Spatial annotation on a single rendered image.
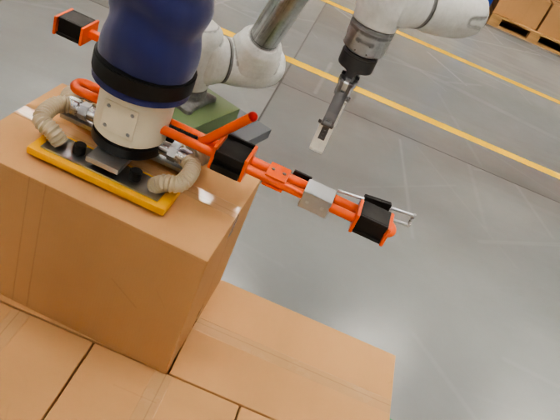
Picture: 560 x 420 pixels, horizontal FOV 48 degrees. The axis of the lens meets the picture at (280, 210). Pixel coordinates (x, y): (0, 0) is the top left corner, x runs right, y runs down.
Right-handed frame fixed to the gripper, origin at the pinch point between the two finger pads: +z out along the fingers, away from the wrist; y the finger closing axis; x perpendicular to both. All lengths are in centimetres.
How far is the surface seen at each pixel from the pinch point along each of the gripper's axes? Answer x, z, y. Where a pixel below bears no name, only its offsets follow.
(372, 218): 17.8, 11.6, 4.6
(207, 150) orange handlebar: -22.1, 13.5, 5.1
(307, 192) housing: 2.3, 12.5, 4.9
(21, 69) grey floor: -169, 122, -160
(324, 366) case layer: 27, 68, -4
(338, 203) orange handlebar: 9.7, 14.2, 0.9
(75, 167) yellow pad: -47, 25, 16
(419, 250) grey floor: 69, 122, -165
